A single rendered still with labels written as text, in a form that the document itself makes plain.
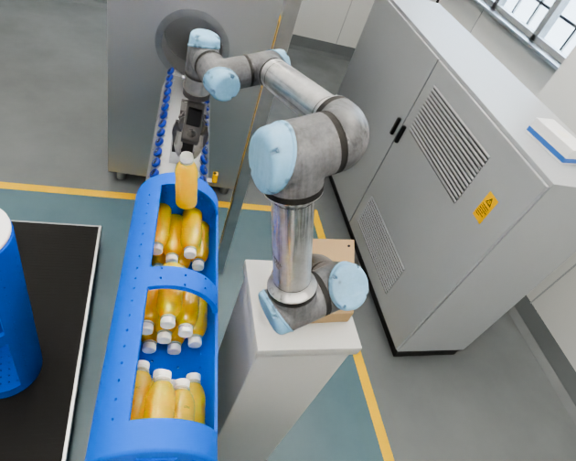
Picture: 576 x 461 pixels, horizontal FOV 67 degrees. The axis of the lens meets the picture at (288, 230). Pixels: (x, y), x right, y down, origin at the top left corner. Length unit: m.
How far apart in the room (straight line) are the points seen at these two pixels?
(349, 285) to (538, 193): 1.16
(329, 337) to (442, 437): 1.62
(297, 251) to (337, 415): 1.76
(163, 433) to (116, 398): 0.14
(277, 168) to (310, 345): 0.68
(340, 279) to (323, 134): 0.41
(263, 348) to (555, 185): 1.35
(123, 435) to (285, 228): 0.54
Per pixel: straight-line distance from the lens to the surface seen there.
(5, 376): 2.30
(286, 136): 0.72
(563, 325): 3.57
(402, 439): 2.68
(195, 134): 1.18
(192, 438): 1.03
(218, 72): 1.05
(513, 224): 2.11
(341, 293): 1.04
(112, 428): 1.05
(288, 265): 0.90
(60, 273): 2.58
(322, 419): 2.51
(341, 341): 1.32
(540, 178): 2.04
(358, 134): 0.78
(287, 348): 1.24
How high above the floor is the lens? 2.19
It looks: 43 degrees down
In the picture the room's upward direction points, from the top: 23 degrees clockwise
